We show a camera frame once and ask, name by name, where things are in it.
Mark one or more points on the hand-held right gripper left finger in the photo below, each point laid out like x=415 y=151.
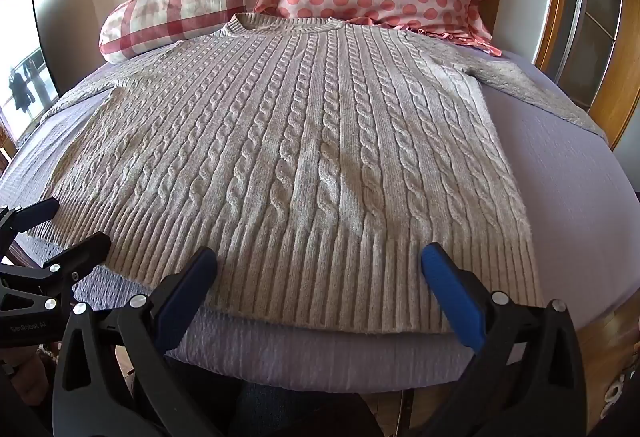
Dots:
x=194 y=278

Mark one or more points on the person's left forearm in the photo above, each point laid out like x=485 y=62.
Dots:
x=25 y=374

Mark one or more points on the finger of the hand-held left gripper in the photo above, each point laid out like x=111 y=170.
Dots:
x=80 y=251
x=35 y=213

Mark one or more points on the wall poster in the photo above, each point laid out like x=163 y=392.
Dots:
x=27 y=82

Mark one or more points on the wooden glass door cabinet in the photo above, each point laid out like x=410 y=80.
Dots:
x=590 y=7

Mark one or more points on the red checked pillow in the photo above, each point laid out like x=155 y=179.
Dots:
x=170 y=12

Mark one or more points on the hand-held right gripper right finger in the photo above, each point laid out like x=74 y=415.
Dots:
x=446 y=281

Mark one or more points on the lavender bed sheet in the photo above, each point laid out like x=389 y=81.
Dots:
x=550 y=177

